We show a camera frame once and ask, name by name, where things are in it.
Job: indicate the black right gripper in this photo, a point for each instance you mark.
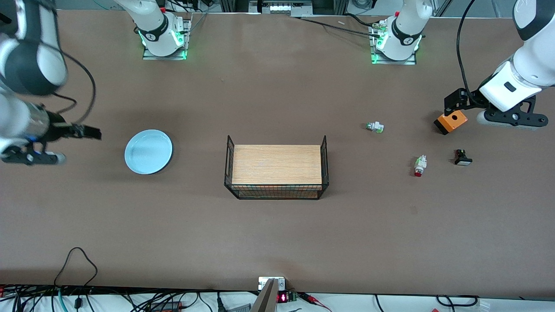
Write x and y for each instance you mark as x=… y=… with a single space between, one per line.
x=55 y=128

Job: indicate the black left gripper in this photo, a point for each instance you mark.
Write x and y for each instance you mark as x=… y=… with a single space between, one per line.
x=471 y=98

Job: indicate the light blue plate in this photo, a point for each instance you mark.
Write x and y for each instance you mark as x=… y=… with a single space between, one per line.
x=148 y=151

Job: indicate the red push button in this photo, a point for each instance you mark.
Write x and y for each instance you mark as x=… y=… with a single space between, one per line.
x=419 y=165

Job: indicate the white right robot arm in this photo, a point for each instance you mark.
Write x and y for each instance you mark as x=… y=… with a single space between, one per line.
x=34 y=65

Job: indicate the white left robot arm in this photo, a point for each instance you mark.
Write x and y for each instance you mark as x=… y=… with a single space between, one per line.
x=520 y=73

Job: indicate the black button with white cap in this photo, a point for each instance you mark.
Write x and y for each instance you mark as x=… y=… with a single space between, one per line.
x=462 y=159

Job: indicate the green and white push button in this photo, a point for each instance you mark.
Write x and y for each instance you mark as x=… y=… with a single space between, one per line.
x=375 y=127

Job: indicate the white mounting plate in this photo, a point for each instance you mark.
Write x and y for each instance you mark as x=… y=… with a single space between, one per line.
x=264 y=284

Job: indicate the orange box with black base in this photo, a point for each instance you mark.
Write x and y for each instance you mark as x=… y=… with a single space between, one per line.
x=453 y=122

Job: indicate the wooden board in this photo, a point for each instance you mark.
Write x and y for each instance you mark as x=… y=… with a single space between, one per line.
x=277 y=164

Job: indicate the black power adapter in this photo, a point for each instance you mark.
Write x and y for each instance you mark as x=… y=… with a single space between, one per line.
x=167 y=306

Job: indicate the red clip lead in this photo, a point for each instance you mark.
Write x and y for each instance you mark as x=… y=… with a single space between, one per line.
x=310 y=298

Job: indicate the grey metal bar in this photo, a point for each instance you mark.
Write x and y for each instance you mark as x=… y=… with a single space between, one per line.
x=266 y=301

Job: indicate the red LED display module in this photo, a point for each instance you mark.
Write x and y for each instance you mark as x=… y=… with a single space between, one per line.
x=282 y=297

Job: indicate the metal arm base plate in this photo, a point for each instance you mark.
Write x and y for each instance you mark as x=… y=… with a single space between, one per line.
x=394 y=62
x=164 y=57

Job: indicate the aluminium profile post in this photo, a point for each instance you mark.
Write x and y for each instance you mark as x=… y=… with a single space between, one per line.
x=441 y=6

